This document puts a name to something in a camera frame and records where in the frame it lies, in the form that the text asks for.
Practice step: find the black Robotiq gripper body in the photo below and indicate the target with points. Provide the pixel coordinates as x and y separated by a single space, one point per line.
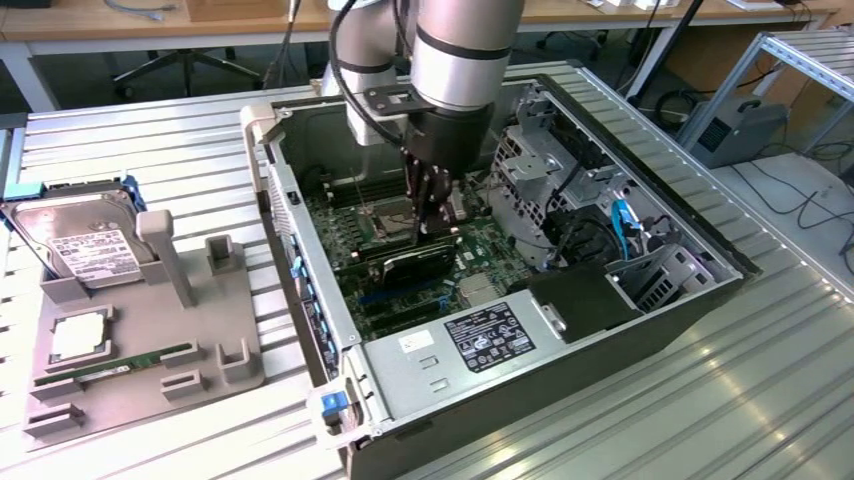
447 135

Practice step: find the graphics card with metal bracket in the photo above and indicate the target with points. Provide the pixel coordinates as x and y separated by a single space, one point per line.
416 265

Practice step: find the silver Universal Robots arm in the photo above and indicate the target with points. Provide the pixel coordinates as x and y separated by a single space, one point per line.
460 60

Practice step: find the metal socket cover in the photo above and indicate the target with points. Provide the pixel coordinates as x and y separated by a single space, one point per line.
459 207

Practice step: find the CPU socket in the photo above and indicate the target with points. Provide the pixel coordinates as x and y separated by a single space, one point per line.
393 222

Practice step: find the thin metal locking lever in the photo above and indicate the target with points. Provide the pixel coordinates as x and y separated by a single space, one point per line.
361 195

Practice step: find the green Dell motherboard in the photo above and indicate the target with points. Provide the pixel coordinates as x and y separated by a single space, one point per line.
493 245

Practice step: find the grey metal drive cage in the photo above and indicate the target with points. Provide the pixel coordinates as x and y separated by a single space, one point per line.
527 165

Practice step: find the silver finned chipset heatsink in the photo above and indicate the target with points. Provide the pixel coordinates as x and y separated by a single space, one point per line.
476 291

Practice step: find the blue expansion slot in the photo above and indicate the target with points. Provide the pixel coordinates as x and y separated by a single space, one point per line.
369 299

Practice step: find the black office chair base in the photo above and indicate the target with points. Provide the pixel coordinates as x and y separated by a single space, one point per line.
189 60
580 37

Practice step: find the black plastic shroud box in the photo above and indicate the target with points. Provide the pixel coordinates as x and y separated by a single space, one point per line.
580 300

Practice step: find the grey power supply unit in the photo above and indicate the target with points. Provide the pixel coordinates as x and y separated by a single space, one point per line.
427 370

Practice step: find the grey perforated disk bay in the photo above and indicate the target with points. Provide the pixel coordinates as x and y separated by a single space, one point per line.
667 280

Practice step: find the blue case latch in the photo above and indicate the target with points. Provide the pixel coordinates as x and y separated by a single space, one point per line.
332 404

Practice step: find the open black PC case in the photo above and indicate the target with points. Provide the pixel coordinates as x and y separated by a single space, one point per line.
667 360

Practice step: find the wooden office desk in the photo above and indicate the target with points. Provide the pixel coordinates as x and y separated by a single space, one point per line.
66 27
733 17

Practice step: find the grey plastic parts rack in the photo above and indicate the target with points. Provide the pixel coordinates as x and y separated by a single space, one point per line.
153 350

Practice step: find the silver hard disk drive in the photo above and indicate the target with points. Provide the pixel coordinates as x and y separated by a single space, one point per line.
73 235

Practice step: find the green RAM stick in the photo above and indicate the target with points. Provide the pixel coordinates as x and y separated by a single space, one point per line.
113 367

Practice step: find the silver CPU chip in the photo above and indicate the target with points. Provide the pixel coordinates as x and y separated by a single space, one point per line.
80 336

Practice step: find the blue plastic disk carrier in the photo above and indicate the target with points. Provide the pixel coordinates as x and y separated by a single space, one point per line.
22 192

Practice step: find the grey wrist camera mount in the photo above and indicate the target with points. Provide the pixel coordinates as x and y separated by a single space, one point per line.
393 97

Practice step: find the aluminium shelf frame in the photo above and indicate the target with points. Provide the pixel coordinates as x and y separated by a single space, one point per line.
807 55

